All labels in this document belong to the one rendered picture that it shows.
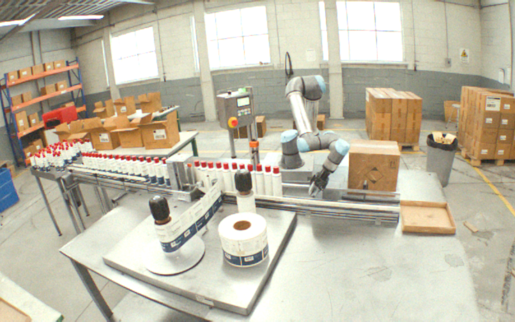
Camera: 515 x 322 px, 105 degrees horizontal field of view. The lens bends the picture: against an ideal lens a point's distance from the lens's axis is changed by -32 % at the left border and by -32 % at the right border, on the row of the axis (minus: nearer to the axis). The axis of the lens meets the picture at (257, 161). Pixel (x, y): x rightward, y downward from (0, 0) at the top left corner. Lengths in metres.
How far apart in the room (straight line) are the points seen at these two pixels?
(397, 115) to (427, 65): 2.70
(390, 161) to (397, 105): 3.18
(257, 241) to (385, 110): 3.90
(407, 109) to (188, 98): 5.49
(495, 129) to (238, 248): 4.34
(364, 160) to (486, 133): 3.35
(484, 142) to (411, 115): 1.32
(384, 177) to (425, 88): 5.71
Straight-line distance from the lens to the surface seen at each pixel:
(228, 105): 1.56
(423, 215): 1.67
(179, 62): 7.83
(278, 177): 1.56
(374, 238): 1.44
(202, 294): 1.14
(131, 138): 3.53
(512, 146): 5.22
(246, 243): 1.14
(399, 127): 4.90
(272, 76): 7.00
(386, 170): 1.69
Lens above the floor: 1.70
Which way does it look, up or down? 22 degrees down
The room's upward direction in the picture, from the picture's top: 6 degrees counter-clockwise
